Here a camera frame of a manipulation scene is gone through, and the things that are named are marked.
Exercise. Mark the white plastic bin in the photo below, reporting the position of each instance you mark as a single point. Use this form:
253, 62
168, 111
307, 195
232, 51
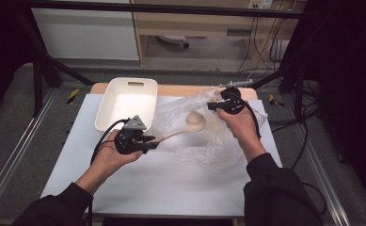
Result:
127, 103

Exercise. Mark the black metal frame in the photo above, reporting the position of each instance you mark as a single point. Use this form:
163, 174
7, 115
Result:
171, 8

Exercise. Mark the beige spoon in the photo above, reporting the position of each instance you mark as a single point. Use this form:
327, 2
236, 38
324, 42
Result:
195, 121

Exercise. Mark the black curtain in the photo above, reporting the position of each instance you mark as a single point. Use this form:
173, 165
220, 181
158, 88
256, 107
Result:
2, 47
353, 78

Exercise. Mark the white power strip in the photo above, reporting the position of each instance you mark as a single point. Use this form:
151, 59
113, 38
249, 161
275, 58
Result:
260, 3

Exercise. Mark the person's right hand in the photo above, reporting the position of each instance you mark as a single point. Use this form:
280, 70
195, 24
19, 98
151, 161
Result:
241, 127

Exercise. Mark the wooden desk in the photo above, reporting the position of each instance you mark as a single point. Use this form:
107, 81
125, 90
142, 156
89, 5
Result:
187, 25

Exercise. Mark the white cabinet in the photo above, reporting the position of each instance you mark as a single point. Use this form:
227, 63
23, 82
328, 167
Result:
86, 31

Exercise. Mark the person's left hand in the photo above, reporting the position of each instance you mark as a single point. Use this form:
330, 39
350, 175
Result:
111, 160

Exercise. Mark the yellow black tape strip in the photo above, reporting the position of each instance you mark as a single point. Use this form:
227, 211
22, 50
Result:
73, 95
275, 101

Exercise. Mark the white table board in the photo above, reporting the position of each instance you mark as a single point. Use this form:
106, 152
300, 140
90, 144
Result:
158, 185

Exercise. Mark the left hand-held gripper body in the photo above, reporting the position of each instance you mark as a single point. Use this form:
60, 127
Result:
130, 141

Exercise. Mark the wooden table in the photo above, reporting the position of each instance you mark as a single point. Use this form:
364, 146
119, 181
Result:
177, 90

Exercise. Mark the clear smiley plastic bag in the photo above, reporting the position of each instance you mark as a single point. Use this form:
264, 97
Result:
215, 147

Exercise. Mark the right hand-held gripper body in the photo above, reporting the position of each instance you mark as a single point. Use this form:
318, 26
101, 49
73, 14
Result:
232, 102

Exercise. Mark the aluminium floor rail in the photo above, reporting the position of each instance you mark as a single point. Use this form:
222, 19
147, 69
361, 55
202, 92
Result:
337, 204
17, 150

